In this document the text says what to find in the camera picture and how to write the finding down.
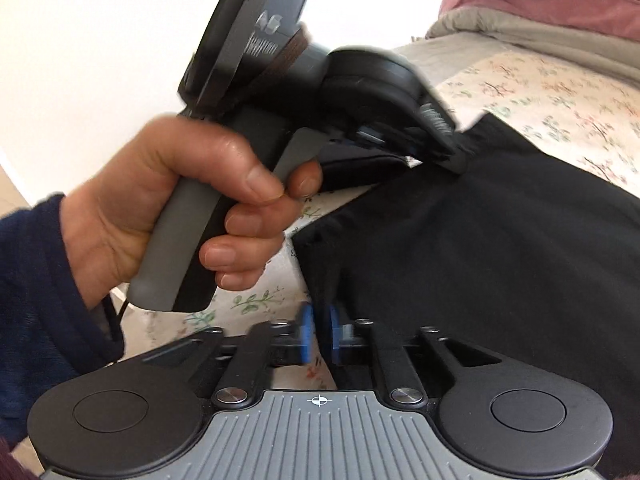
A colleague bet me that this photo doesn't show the grey blanket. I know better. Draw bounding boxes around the grey blanket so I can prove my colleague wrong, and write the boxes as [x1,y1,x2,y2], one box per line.
[425,6,640,93]

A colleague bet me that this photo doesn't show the floral bed sheet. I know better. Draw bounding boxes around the floral bed sheet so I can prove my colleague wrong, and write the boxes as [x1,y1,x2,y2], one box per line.
[142,40,640,391]

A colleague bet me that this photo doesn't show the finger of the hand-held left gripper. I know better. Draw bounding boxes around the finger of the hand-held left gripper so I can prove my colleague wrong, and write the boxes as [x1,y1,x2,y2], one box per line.
[320,142,418,193]
[412,91,473,177]

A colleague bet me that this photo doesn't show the black pants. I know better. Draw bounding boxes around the black pants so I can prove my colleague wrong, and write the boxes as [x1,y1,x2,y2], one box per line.
[291,116,640,480]

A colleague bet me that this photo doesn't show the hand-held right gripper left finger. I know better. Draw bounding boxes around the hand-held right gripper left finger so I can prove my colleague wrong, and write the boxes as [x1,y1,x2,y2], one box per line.
[142,306,316,408]

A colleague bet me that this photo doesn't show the person's left hand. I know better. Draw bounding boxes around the person's left hand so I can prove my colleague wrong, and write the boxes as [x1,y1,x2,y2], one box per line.
[61,114,324,311]

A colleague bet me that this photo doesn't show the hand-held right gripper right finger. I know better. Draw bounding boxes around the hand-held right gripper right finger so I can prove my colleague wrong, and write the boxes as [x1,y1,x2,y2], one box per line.
[321,305,503,406]

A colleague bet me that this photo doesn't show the person's maroon clothing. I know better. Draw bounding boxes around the person's maroon clothing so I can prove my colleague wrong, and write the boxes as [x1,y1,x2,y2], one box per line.
[0,435,38,480]

